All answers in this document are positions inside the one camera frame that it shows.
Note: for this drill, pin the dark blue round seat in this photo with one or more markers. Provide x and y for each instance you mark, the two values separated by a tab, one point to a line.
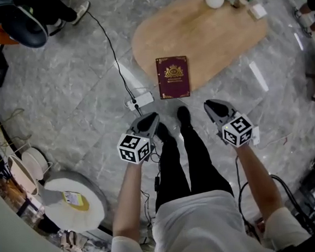
24	26

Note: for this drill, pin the person's left forearm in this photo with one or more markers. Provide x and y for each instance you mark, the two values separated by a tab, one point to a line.
126	196

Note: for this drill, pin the white power strip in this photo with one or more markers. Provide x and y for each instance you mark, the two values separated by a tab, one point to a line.
141	100

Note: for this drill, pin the orange box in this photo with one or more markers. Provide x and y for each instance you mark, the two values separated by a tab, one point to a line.
3	36

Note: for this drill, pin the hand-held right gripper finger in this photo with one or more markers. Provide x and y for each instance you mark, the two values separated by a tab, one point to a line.
213	113
218	106

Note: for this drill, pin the person's right forearm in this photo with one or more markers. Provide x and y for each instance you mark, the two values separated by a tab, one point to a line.
260	179

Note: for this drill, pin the white round roll yellow label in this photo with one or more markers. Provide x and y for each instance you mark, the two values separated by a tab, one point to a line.
71	204

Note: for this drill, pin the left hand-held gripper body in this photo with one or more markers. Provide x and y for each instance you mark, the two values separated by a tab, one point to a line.
133	149

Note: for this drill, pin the person's black shoe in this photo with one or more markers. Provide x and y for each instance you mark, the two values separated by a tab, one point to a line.
184	116
164	131

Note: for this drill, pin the person's left leg black trousers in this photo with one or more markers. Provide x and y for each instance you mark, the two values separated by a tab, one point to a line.
171	171

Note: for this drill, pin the person's white shirt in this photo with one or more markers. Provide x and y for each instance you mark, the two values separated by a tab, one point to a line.
199	228

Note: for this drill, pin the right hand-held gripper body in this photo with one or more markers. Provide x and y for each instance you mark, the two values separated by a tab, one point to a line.
237	132

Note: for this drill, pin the pale grey curved counter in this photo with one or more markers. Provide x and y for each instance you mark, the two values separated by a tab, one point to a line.
17	244

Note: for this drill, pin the oval wooden table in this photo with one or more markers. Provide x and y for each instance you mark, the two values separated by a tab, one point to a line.
193	34

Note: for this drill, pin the person's right leg black trousers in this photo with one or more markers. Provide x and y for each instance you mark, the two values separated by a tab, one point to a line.
201	162

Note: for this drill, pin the small white box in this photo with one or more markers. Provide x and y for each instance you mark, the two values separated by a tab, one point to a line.
257	11

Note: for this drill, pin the person's left black shoe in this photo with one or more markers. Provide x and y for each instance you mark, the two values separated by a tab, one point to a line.
164	131

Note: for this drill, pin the dark red book gold print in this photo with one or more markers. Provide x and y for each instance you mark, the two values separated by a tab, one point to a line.
173	78

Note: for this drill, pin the person's leg black trousers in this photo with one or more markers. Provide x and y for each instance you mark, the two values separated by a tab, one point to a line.
171	171
201	162

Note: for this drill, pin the person's right black shoe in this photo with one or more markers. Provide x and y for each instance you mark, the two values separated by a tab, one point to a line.
184	116

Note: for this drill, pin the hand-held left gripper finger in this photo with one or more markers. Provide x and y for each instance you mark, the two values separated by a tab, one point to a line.
153	127
146	121

